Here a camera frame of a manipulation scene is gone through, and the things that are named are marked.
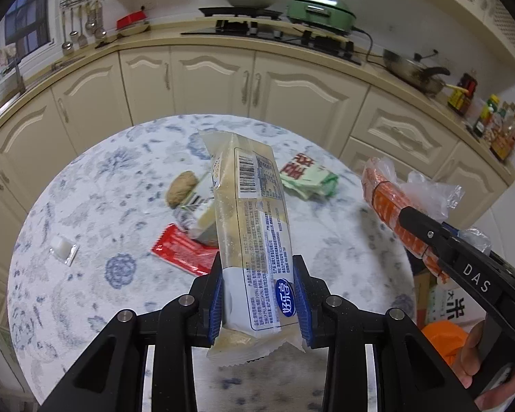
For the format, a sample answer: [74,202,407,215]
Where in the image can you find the kitchen window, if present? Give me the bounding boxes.
[0,0,51,60]

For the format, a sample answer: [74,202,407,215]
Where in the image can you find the cream lower cabinets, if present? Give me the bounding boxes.
[0,45,515,324]

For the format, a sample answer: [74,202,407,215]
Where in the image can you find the long cream bread wrapper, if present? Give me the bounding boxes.
[201,131,302,366]

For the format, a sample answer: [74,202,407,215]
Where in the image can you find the person's right hand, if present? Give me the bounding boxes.
[451,321,515,411]

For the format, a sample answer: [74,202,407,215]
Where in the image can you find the red sauce sachet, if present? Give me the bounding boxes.
[150,223,218,276]

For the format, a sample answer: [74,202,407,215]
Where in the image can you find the small clear white sachet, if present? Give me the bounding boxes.
[49,235,79,267]

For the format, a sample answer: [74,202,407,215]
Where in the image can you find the brown ginger lump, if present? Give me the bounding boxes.
[165,170,199,208]

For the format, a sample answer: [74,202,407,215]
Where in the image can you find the white bowl on stove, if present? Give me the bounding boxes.
[225,0,276,9]

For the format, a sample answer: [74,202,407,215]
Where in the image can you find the red printed clear plastic bag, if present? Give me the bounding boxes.
[361,157,491,284]

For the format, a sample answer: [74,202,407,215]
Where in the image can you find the green electric cooker pot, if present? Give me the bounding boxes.
[286,0,356,35]

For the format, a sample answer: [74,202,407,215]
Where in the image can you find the black gas stove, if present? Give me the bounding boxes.
[182,20,363,66]

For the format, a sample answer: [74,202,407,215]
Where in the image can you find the cardboard box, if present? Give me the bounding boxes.
[414,271,432,329]

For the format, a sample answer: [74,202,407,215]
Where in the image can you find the sink faucet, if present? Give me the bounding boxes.
[0,48,26,95]

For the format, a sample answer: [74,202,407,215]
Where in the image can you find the white rice sack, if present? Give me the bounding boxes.
[425,283,485,327]

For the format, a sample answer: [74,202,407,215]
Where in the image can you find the steel wok with lid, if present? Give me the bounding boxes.
[382,49,469,97]

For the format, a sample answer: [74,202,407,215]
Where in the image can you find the red white green wrapper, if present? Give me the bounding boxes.
[280,152,339,200]

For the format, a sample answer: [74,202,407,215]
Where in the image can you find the hanging utensil rack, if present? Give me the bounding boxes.
[59,0,107,56]

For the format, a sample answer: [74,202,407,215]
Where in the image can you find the small seasoning bottle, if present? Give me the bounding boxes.
[472,94,500,138]

